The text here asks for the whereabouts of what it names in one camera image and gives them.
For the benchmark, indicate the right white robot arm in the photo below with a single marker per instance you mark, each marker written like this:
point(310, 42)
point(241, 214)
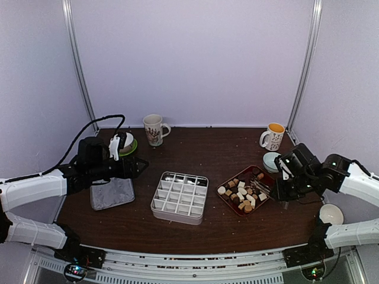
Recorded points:
point(302, 173)

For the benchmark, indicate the green saucer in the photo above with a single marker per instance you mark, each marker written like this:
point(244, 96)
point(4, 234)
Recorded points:
point(131, 149)

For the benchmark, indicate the white bowl off table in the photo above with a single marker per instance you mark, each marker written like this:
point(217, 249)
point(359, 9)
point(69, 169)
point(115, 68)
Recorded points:
point(330, 213)

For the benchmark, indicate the yellow interior mug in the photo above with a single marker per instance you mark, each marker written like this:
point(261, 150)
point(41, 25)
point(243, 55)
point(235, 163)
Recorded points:
point(271, 139)

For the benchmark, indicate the white divided tin box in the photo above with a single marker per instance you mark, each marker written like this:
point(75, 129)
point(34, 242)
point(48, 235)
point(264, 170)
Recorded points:
point(180, 197)

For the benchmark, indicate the tall coral print mug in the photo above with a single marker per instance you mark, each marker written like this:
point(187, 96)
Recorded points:
point(155, 129)

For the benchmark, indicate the metal tongs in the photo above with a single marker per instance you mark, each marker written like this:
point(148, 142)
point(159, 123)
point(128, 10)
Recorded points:
point(257, 185)

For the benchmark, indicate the red chocolate tray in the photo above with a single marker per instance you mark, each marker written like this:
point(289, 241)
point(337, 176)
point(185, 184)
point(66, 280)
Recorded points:
point(239, 196)

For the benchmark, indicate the bunny print tin lid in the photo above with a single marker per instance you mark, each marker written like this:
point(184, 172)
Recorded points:
point(110, 194)

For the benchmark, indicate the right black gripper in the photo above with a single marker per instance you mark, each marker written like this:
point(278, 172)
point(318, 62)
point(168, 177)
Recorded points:
point(280, 191)

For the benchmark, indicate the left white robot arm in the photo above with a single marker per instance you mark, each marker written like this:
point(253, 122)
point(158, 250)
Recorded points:
point(95, 161)

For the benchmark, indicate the right aluminium frame post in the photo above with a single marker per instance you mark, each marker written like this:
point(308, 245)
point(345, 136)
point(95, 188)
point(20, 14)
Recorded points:
point(315, 22)

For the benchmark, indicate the light blue bowl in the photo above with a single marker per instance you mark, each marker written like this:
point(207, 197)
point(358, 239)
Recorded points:
point(269, 162)

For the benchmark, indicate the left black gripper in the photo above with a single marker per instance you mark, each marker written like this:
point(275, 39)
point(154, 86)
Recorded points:
point(125, 174)

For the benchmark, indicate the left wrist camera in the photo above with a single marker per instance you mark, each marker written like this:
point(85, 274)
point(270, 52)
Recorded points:
point(117, 143)

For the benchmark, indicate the front metal rail base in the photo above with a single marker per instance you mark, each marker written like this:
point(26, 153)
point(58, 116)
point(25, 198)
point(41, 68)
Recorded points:
point(267, 266)

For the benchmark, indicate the white bowl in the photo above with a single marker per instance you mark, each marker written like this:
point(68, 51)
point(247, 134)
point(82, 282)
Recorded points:
point(128, 140)

